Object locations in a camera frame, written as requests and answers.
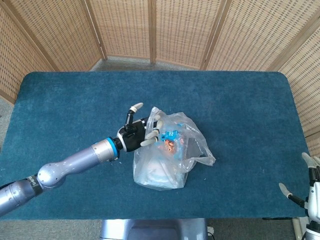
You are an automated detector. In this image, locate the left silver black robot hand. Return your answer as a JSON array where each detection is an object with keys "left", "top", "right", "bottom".
[{"left": 116, "top": 102, "right": 166, "bottom": 153}]

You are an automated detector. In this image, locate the white wet wipes pack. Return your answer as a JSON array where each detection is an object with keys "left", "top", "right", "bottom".
[{"left": 136, "top": 159, "right": 188, "bottom": 190}]

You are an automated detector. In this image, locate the woven bamboo folding screen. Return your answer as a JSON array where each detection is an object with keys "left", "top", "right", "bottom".
[{"left": 0, "top": 0, "right": 320, "bottom": 163}]

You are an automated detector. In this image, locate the blue carpet table cover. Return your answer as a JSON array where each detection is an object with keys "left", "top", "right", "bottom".
[{"left": 0, "top": 71, "right": 320, "bottom": 221}]

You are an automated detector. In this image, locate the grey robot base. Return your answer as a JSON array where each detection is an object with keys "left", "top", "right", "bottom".
[{"left": 99, "top": 218, "right": 209, "bottom": 240}]

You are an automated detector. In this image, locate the clear plastic bag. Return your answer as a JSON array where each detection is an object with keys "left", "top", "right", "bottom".
[{"left": 132, "top": 106, "right": 217, "bottom": 192}]

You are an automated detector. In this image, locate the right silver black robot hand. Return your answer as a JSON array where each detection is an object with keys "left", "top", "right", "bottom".
[{"left": 278, "top": 151, "right": 320, "bottom": 225}]

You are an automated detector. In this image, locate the blue cookie box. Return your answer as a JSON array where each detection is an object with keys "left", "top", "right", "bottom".
[{"left": 156, "top": 124, "right": 208, "bottom": 161}]

